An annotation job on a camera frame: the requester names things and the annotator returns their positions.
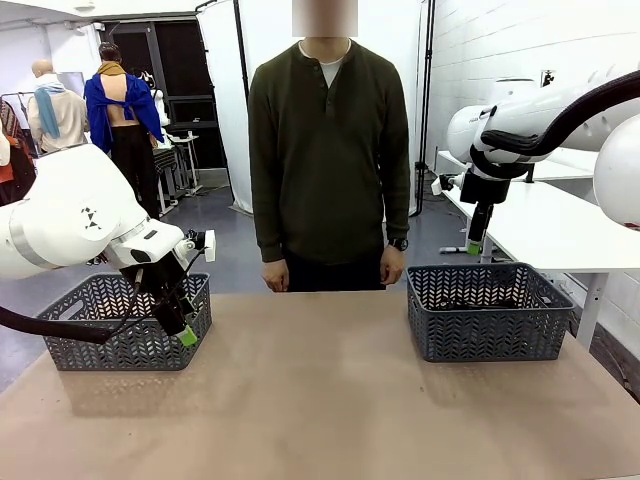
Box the white side table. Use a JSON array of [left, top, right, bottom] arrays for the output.
[[433, 148, 640, 351]]

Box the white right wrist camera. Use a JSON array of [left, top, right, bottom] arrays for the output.
[[431, 172, 467, 197]]

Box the black window frame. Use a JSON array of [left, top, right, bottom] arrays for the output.
[[102, 18, 231, 171]]

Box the black power cable angled plug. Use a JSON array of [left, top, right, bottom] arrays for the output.
[[438, 297, 501, 311]]

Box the white background desk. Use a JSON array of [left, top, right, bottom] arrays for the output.
[[152, 132, 204, 209]]

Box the person's right hand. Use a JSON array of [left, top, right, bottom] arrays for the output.
[[262, 259, 291, 294]]

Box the black backdrop stand pole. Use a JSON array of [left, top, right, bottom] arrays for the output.
[[232, 0, 251, 91], [418, 0, 437, 216]]

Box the white backdrop screen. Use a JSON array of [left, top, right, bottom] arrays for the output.
[[196, 0, 436, 216]]

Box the mannequin in brown clothes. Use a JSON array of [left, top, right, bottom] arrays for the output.
[[0, 97, 39, 207]]

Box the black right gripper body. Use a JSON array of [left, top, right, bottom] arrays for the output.
[[458, 171, 512, 206]]

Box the black braided right arm hose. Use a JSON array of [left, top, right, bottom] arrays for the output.
[[469, 69, 640, 182]]

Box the person in olive sweater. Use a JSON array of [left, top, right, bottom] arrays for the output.
[[247, 0, 412, 294]]

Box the bald mannequin beige sweater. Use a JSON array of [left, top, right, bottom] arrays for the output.
[[26, 58, 91, 155]]

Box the person's right forearm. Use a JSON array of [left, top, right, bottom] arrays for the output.
[[249, 184, 287, 265]]

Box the person's left hand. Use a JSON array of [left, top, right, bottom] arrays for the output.
[[378, 248, 405, 286]]

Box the black braided arm hose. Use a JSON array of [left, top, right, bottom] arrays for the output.
[[0, 267, 149, 346], [469, 69, 640, 182]]

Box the person's left forearm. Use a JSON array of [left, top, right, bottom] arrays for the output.
[[382, 174, 412, 242]]

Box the black USB cable silver plug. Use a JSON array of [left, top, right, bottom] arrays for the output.
[[474, 297, 534, 311]]

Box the black braided left arm hose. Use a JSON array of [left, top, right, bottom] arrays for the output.
[[0, 267, 149, 346]]

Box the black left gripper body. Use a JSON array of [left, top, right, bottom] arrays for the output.
[[119, 251, 197, 314]]

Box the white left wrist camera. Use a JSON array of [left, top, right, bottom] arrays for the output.
[[177, 228, 217, 263]]

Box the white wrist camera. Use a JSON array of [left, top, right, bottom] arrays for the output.
[[177, 228, 217, 263], [431, 172, 467, 197]]

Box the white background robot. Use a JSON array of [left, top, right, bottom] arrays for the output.
[[139, 69, 171, 131]]

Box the mannequin in blue jacket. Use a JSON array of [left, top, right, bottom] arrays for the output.
[[83, 41, 165, 221]]

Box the grey plastic lattice basket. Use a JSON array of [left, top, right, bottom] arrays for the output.
[[35, 272, 214, 372], [404, 262, 576, 364]]

